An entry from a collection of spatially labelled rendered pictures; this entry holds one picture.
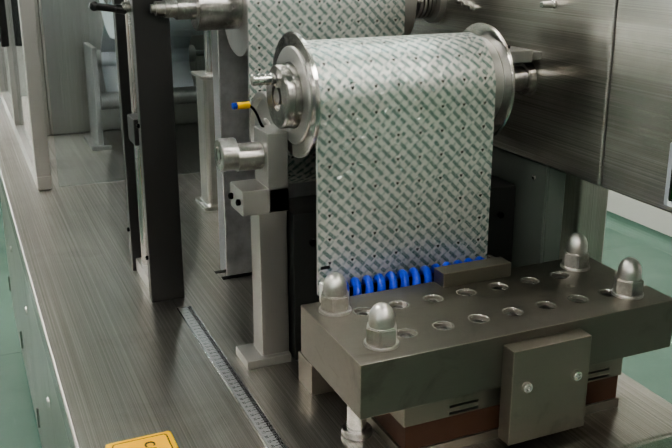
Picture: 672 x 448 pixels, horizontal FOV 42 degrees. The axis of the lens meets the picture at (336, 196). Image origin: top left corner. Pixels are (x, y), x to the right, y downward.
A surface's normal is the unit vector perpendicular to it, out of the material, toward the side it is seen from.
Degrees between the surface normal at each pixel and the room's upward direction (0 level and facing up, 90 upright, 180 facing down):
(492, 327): 0
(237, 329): 0
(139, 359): 0
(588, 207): 90
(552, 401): 90
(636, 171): 90
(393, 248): 90
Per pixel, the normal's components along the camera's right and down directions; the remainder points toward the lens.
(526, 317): 0.00, -0.96
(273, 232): 0.40, 0.26
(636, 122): -0.91, 0.11
